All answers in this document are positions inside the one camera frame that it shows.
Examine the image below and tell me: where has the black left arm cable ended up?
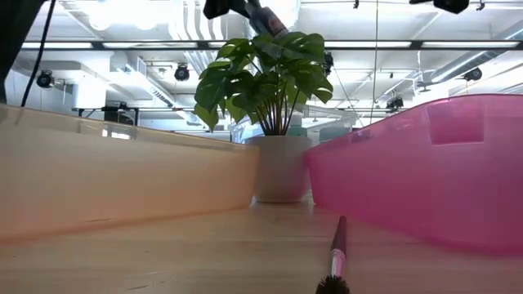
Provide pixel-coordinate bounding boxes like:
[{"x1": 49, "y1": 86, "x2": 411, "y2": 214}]
[{"x1": 20, "y1": 0, "x2": 57, "y2": 108}]

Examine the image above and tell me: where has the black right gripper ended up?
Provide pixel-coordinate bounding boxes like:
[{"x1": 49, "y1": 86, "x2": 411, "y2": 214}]
[{"x1": 409, "y1": 0, "x2": 470, "y2": 15}]

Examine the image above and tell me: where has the orange translucent plastic bin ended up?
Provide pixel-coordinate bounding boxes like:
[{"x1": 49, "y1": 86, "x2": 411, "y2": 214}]
[{"x1": 0, "y1": 102, "x2": 261, "y2": 246}]

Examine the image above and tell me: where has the pink translucent plastic bin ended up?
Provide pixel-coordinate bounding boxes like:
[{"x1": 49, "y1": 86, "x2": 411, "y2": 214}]
[{"x1": 304, "y1": 93, "x2": 523, "y2": 256}]

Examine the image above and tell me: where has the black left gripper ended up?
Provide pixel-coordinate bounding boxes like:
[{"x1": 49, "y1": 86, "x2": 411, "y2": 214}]
[{"x1": 203, "y1": 0, "x2": 251, "y2": 20}]

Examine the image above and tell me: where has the maroon-handled paint brush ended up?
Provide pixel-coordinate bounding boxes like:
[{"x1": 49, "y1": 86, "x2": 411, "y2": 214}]
[{"x1": 315, "y1": 215, "x2": 351, "y2": 294}]

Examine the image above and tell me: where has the black overhead beam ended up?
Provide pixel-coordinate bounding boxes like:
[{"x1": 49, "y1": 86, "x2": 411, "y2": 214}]
[{"x1": 20, "y1": 39, "x2": 523, "y2": 52}]

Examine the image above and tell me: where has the white plant pot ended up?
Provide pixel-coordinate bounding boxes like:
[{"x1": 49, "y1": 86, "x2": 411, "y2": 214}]
[{"x1": 244, "y1": 135, "x2": 314, "y2": 204}]

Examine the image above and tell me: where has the red paint bottle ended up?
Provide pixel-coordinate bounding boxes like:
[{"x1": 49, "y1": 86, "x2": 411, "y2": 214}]
[{"x1": 244, "y1": 0, "x2": 289, "y2": 38}]

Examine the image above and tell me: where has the green artificial monstera plant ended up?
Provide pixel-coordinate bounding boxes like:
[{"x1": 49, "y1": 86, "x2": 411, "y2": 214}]
[{"x1": 193, "y1": 31, "x2": 334, "y2": 136}]

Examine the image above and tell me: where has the thin metal hanging rod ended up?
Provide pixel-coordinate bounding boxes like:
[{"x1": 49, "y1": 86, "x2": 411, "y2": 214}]
[{"x1": 369, "y1": 0, "x2": 379, "y2": 126}]

